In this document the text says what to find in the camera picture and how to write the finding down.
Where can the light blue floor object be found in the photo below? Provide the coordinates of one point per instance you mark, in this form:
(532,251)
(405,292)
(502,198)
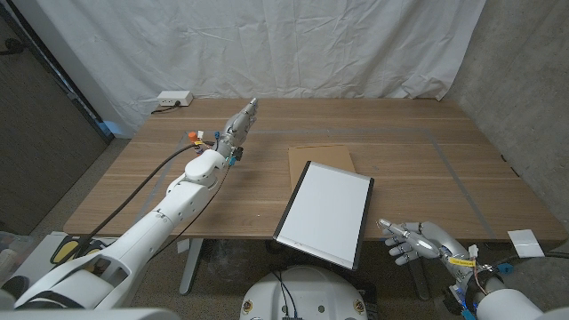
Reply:
(110,128)

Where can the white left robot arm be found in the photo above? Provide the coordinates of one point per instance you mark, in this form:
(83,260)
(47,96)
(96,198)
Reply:
(146,235)

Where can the clear plastic storage bin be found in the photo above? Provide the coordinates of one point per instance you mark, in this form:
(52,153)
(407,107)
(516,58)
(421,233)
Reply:
(13,251)

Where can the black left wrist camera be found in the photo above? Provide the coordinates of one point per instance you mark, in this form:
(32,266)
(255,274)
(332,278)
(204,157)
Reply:
(237,154)

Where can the yellow and black foot pedal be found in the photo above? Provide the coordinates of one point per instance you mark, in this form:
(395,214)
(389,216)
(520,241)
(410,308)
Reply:
(66,251)

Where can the white floor board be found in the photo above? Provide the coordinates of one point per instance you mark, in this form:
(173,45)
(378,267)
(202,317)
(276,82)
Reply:
(37,258)

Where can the white wrinkled backdrop cloth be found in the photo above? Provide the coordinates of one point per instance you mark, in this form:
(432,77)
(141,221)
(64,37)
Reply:
(266,44)

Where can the small black-framed whiteboard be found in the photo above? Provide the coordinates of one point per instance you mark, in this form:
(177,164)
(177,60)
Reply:
(326,213)

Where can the dark grey partition panel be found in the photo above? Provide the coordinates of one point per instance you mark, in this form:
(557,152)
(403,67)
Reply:
(40,155)

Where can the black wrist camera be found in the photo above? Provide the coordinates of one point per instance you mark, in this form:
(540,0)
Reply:
(451,304)
(237,154)

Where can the brown cardboard sheet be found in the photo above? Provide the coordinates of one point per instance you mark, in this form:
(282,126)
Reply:
(320,155)

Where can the grey table leg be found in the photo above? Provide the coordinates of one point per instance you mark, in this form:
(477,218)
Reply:
(191,266)
(421,282)

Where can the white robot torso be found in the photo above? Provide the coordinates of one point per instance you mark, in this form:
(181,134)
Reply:
(306,298)

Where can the white power strip box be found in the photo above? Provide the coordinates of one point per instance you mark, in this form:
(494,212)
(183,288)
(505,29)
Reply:
(174,98)

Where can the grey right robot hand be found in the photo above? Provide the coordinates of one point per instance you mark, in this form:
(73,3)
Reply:
(429,242)

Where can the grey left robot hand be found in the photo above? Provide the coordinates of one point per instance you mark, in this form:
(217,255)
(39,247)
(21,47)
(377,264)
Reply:
(238,129)

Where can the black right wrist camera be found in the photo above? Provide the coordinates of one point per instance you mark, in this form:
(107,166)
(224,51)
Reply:
(451,304)

